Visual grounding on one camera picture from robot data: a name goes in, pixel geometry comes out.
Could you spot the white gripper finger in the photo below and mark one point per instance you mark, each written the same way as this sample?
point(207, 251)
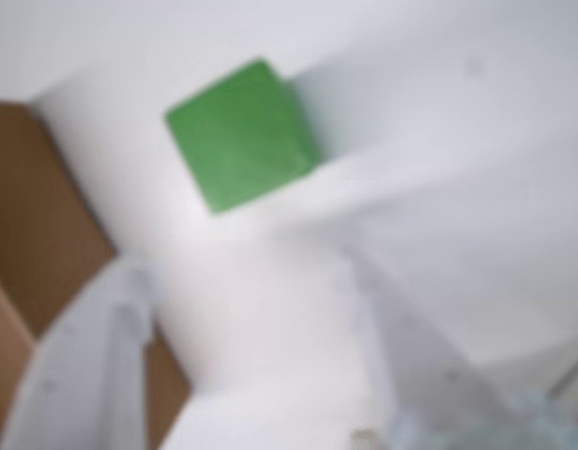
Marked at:
point(434, 398)
point(82, 375)

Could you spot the brown cardboard box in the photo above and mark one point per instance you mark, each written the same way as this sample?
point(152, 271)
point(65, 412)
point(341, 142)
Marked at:
point(35, 211)

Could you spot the green cube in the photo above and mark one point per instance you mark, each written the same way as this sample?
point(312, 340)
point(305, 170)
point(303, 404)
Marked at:
point(242, 136)

